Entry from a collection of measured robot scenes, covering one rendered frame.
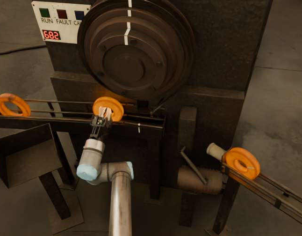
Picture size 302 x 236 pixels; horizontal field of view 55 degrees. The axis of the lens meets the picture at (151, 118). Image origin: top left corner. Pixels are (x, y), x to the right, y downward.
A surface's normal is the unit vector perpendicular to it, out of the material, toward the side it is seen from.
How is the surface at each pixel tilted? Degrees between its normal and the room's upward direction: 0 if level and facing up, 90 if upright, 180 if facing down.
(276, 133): 0
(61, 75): 0
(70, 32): 90
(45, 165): 5
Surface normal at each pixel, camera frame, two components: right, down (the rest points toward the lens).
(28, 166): -0.10, -0.66
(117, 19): -0.34, -0.31
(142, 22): 0.13, -0.25
